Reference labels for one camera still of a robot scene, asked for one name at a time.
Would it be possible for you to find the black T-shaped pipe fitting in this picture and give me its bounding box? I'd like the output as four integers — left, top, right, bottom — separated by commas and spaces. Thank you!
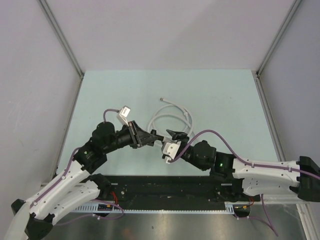
150, 129, 165, 142

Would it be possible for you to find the white flexible hose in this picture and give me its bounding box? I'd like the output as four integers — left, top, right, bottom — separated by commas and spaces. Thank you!
147, 96, 197, 143

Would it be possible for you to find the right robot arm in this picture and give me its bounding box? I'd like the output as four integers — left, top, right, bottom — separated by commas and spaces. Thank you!
161, 130, 320, 203

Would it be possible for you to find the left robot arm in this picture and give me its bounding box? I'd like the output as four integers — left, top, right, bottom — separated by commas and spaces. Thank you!
4, 121, 164, 240

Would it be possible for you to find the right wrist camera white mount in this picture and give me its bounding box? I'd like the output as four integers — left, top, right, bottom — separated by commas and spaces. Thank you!
161, 140, 181, 164

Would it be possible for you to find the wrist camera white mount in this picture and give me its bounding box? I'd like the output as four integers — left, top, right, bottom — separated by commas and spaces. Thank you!
161, 140, 181, 164
117, 105, 131, 126

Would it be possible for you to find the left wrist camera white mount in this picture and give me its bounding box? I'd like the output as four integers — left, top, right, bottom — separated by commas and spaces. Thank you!
117, 105, 131, 126

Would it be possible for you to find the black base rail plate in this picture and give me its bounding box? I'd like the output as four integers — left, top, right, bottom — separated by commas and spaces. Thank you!
97, 174, 261, 210

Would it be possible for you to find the slotted white cable duct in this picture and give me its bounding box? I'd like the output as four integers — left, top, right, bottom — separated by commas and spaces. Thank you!
71, 201, 253, 215

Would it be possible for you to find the left aluminium frame post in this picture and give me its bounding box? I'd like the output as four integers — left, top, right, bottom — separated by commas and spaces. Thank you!
37, 0, 85, 78

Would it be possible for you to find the aluminium frame post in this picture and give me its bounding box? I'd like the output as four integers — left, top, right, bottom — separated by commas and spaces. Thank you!
37, 0, 85, 78
256, 0, 303, 76

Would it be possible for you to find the right aluminium frame post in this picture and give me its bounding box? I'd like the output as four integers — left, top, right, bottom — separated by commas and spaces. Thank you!
256, 0, 303, 76

